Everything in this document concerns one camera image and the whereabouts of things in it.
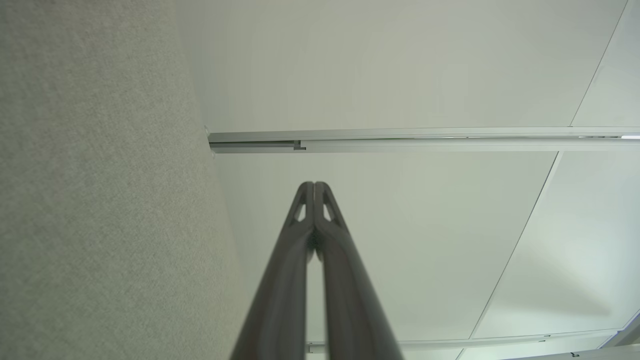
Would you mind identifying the grey fabric sofa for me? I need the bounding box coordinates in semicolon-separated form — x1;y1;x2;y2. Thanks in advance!
0;0;253;360

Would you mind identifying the grey metal partition post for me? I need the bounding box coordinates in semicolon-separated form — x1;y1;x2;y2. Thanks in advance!
206;126;640;154

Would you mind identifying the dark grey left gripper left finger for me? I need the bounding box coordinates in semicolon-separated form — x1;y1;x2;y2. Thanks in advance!
230;181;315;360

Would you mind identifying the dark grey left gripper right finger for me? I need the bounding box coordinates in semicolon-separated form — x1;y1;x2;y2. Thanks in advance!
314;181;404;360

